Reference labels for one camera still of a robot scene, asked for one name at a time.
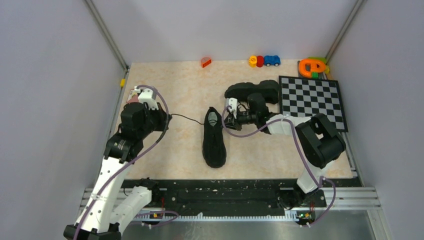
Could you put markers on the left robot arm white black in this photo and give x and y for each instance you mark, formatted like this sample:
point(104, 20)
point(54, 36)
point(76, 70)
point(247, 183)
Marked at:
point(142, 127)

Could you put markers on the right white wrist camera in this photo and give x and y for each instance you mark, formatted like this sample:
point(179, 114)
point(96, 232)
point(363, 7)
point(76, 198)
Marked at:
point(231, 106)

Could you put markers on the orange toy brick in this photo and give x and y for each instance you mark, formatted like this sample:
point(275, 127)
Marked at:
point(205, 61)

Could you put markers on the pink triangle card box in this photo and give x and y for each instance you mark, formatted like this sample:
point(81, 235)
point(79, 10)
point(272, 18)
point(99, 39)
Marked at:
point(133, 96)

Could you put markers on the black shoe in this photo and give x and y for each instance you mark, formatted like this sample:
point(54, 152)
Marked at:
point(269, 89)
point(213, 147)

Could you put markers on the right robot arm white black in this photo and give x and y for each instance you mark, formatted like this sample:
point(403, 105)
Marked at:
point(316, 139)

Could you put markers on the orange ring toy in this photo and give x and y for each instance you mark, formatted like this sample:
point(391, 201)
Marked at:
point(311, 68)

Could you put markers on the black white checkerboard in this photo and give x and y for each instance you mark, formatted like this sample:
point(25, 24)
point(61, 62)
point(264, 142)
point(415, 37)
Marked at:
point(303, 97)

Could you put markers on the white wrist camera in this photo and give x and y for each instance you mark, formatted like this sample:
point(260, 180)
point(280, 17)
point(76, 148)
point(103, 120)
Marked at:
point(147, 96)
point(231, 106)

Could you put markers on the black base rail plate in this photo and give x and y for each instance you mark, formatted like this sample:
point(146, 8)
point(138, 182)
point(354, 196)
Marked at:
point(239, 197)

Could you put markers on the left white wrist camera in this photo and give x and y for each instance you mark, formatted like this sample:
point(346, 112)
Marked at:
point(147, 96)

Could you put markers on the blue toy car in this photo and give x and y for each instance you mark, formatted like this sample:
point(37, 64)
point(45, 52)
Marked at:
point(271, 60)

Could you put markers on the yellow clip on rail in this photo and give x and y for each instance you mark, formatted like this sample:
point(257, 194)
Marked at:
point(122, 82)

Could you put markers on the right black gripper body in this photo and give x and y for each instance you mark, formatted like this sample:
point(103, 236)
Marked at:
point(244, 117)

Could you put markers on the yellow toy cylinder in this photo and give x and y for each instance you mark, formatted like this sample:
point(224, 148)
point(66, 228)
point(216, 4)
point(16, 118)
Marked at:
point(252, 61)

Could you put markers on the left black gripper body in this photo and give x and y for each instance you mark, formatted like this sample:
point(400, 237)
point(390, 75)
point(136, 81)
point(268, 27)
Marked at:
point(154, 120)

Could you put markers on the red toy cylinder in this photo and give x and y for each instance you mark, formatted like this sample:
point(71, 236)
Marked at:
point(259, 61)

